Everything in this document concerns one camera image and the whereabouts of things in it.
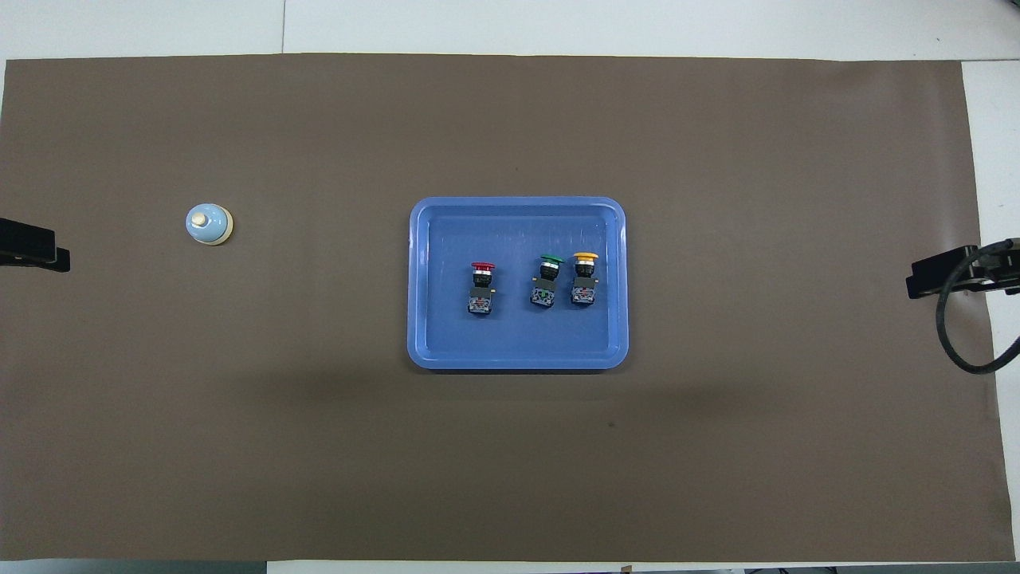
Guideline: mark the yellow push button switch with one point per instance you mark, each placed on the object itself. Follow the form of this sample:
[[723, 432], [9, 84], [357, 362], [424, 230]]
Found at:
[[584, 285]]

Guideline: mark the blue plastic tray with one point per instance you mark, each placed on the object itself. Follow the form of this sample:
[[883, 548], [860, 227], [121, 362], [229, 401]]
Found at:
[[446, 239]]

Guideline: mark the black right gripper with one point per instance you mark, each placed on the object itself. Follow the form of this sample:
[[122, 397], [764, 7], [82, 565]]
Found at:
[[984, 267]]

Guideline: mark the red push button switch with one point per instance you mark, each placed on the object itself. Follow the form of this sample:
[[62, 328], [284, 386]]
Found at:
[[480, 291]]

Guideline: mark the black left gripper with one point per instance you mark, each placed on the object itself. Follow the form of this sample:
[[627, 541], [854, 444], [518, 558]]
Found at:
[[24, 239]]

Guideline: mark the light blue desk bell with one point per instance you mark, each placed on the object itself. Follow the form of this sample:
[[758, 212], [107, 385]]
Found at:
[[207, 225]]

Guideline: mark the green push button switch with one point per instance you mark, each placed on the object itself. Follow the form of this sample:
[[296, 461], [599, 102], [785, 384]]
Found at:
[[546, 287]]

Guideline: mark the brown table mat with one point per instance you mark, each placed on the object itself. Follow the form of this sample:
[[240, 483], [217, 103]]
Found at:
[[239, 438]]

